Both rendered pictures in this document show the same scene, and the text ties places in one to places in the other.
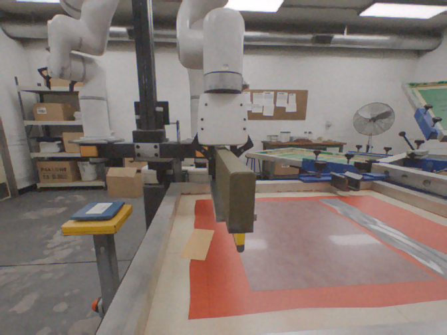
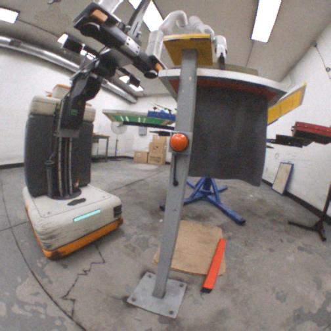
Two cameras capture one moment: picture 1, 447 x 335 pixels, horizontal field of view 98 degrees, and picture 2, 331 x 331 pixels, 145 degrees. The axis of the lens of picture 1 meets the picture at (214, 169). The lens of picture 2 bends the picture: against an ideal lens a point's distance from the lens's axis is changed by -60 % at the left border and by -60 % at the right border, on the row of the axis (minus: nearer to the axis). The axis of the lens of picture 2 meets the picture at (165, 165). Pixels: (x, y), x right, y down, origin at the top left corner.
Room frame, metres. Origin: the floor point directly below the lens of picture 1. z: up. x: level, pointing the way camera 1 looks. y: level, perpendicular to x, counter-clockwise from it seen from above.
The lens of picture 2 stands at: (0.42, 0.63, 0.63)
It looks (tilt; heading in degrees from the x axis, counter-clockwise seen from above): 7 degrees down; 292
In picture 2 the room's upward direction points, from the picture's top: 6 degrees clockwise
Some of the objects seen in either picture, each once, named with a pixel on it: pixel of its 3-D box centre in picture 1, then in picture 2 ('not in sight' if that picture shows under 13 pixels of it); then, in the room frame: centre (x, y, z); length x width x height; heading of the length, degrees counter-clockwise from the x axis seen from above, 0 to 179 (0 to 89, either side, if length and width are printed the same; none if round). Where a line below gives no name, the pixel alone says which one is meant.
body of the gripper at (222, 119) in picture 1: (222, 117); (221, 56); (0.41, -0.02, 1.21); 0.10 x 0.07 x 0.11; 94
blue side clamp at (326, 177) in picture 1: (337, 183); not in sight; (0.72, -0.48, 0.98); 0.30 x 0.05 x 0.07; 94
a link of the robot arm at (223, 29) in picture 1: (224, 54); (213, 43); (0.45, -0.02, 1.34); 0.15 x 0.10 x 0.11; 9
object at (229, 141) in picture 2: not in sight; (222, 132); (0.40, 0.03, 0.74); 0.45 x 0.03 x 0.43; 4
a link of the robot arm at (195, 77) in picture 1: (204, 78); (157, 40); (0.81, 0.04, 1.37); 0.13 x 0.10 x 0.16; 99
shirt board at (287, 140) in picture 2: not in sight; (259, 138); (-0.10, -1.02, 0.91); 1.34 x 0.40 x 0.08; 154
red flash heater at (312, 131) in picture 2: not in sight; (315, 134); (-0.78, -0.69, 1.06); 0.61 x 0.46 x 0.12; 154
